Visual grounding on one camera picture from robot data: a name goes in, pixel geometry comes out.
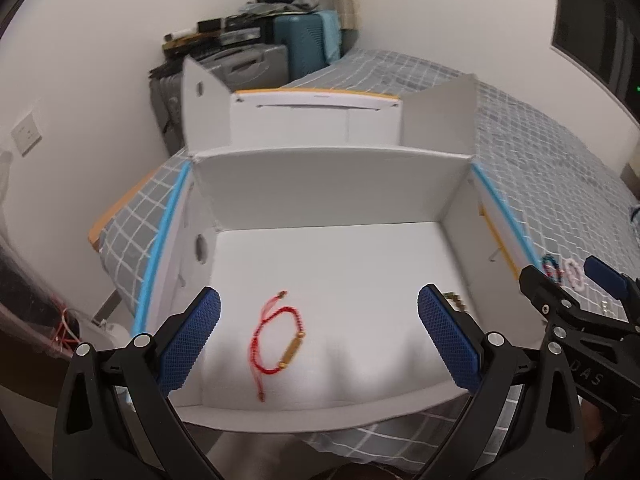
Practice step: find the white cardboard box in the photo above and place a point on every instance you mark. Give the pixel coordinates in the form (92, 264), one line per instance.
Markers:
(325, 260)

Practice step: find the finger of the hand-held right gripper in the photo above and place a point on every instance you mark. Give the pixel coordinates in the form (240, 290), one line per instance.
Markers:
(542, 290)
(605, 270)

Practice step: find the light blue cloth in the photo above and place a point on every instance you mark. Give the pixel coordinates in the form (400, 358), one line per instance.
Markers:
(331, 30)

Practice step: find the grey checkered bed sheet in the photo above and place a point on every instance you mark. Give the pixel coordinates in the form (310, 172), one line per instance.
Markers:
(525, 160)

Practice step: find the orange wooden bed frame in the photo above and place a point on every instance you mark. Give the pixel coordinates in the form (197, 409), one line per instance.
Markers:
(107, 215)

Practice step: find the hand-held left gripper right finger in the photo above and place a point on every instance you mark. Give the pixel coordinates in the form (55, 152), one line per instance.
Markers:
(447, 340)

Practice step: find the clear plastic bag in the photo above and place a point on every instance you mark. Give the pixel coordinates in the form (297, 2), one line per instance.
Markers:
(25, 285)

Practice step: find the pile of dark clothes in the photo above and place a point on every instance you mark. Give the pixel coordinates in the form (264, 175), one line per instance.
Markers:
(280, 0)

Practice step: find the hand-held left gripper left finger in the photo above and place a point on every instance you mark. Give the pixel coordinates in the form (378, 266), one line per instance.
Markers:
(192, 340)

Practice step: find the dark window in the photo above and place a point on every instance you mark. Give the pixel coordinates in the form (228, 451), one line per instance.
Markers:
(590, 20)

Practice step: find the teal hard suitcase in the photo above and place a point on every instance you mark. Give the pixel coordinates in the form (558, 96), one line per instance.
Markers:
(305, 45)

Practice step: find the grey hard suitcase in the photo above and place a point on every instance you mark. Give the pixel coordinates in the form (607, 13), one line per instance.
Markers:
(250, 62)

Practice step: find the white wall socket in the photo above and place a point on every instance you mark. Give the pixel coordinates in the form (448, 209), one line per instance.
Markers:
(25, 134)

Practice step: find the stack of black boxes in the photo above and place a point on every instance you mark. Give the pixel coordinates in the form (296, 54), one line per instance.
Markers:
(220, 35)

